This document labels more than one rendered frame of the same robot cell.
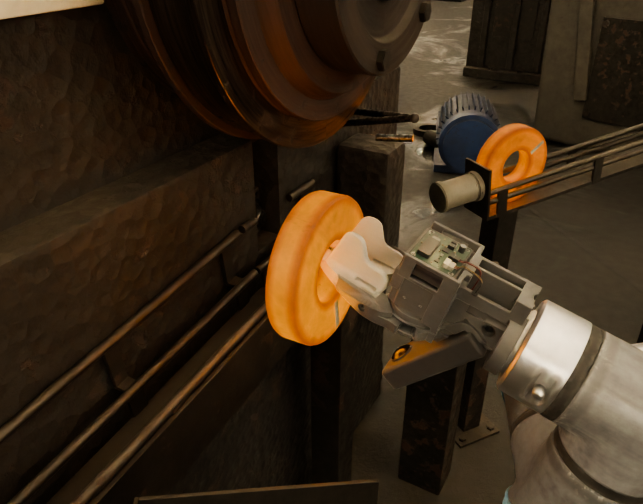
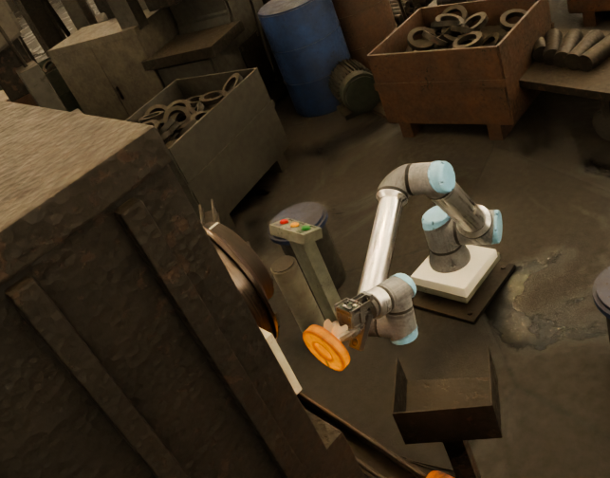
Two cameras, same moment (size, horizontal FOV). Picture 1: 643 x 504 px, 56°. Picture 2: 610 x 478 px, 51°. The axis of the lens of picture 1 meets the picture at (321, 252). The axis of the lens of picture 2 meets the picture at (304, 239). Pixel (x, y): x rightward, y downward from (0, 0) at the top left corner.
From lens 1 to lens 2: 1.52 m
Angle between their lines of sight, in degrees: 51
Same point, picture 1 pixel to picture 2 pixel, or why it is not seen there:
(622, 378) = (393, 286)
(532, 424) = (379, 323)
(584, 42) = not seen: hidden behind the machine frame
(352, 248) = (336, 328)
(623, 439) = (404, 296)
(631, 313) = not seen: hidden behind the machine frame
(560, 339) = (380, 293)
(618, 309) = not seen: hidden behind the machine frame
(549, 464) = (397, 320)
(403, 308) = (356, 325)
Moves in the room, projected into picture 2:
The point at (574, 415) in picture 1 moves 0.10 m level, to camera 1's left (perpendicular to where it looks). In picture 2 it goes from (396, 302) to (391, 326)
